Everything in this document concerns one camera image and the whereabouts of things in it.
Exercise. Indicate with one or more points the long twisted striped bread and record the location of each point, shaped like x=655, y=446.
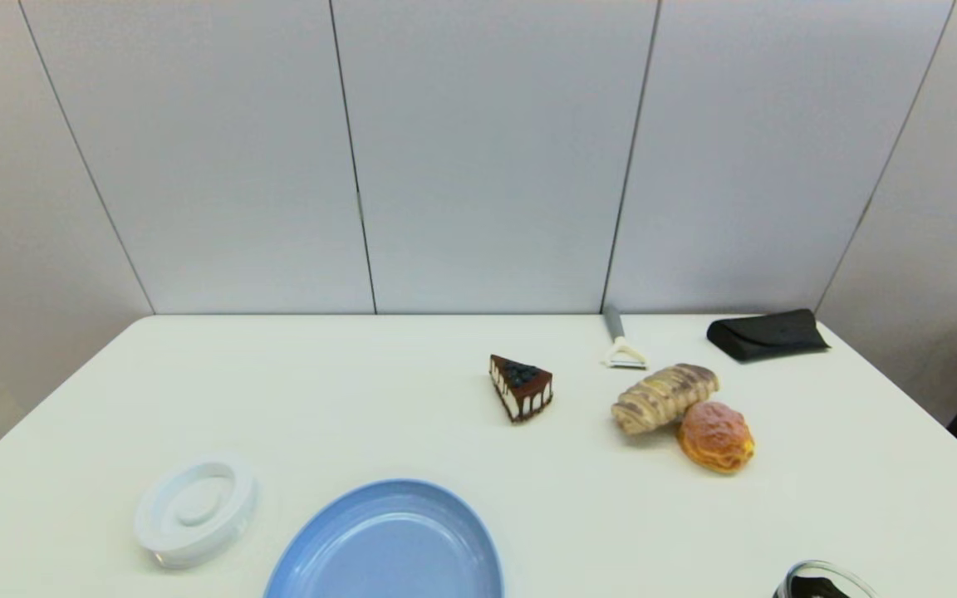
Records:
x=663, y=399

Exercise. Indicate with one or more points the chocolate blueberry cake slice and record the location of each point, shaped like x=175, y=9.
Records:
x=522, y=389

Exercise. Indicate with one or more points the blue oval plate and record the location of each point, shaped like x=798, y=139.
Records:
x=387, y=548

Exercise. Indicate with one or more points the round golden cream puff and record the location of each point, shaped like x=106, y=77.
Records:
x=715, y=438

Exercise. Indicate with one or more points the black glasses case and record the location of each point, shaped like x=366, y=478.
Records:
x=765, y=335

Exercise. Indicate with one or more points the white round lid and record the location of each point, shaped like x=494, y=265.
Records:
x=194, y=511

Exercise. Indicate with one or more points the clear glass jar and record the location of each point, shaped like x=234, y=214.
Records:
x=823, y=585

